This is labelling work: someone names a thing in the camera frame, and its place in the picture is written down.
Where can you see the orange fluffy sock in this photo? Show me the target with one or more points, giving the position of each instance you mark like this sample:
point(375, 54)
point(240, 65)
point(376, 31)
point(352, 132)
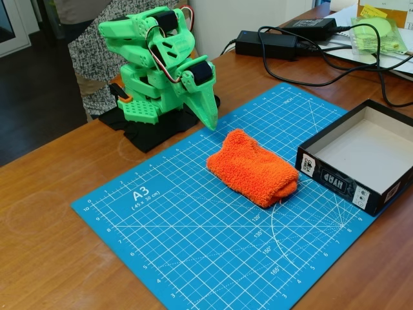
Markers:
point(251, 168)

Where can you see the green 3D-printed robot arm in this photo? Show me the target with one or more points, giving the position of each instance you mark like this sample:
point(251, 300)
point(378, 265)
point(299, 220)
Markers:
point(129, 32)

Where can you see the large black power adapter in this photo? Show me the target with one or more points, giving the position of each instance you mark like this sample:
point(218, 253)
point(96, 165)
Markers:
point(267, 43)

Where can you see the black clamp with orange grip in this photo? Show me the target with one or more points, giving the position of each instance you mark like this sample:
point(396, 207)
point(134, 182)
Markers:
point(121, 93)

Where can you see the person in patterned dress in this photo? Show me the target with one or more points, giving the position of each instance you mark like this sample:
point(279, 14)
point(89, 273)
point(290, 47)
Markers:
point(90, 58)

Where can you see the flat black power adapter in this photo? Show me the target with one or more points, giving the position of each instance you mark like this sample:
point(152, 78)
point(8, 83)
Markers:
point(309, 26)

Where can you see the blue A3 cutting mat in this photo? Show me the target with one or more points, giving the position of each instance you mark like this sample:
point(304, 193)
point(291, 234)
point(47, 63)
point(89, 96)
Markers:
point(193, 242)

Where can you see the black cardboard box, white inside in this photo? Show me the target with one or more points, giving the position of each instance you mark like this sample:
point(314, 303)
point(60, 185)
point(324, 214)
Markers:
point(338, 181)

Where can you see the plastic bag with green parts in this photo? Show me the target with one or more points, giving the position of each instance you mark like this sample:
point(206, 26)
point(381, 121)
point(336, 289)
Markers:
point(368, 35)

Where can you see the yellow sticky note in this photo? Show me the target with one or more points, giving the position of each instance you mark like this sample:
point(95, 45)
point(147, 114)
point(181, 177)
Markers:
point(372, 11)

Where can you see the white paper sheets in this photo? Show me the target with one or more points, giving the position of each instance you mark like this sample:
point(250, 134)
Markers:
point(403, 69)

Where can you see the brown cardboard box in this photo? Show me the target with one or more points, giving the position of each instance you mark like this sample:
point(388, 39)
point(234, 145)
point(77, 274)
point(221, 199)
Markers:
point(400, 13)

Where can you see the white door frame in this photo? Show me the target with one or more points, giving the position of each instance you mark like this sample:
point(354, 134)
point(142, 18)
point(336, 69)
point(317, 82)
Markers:
point(21, 35)

